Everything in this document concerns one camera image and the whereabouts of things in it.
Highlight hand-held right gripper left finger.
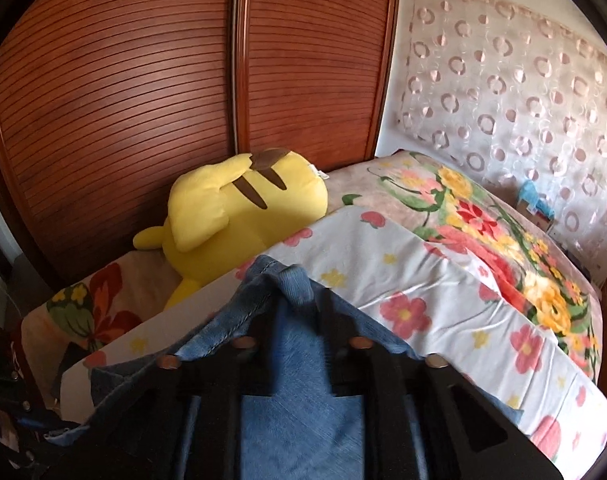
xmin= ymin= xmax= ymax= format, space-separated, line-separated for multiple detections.
xmin=68 ymin=332 xmax=279 ymax=480

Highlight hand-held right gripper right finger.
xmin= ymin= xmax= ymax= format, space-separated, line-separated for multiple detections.
xmin=313 ymin=287 xmax=564 ymax=480

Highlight blue denim pants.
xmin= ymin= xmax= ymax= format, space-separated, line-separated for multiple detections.
xmin=44 ymin=255 xmax=527 ymax=480

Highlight white flower print bedsheet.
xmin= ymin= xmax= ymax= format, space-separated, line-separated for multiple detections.
xmin=58 ymin=206 xmax=607 ymax=476

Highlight yellow plush toy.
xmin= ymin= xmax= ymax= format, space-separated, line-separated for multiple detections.
xmin=134 ymin=147 xmax=329 ymax=311

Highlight floral blanket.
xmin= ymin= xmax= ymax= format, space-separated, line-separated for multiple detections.
xmin=21 ymin=149 xmax=604 ymax=396

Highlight small cardboard box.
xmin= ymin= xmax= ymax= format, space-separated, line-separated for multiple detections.
xmin=516 ymin=200 xmax=557 ymax=233

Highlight blue plastic bag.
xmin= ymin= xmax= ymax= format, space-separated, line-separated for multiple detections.
xmin=516 ymin=180 xmax=541 ymax=206

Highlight wooden slatted wardrobe door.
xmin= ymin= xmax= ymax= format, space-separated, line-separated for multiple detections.
xmin=236 ymin=0 xmax=401 ymax=176
xmin=0 ymin=0 xmax=239 ymax=286

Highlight sheer circle pattern curtain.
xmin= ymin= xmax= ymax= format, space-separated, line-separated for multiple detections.
xmin=393 ymin=0 xmax=607 ymax=273

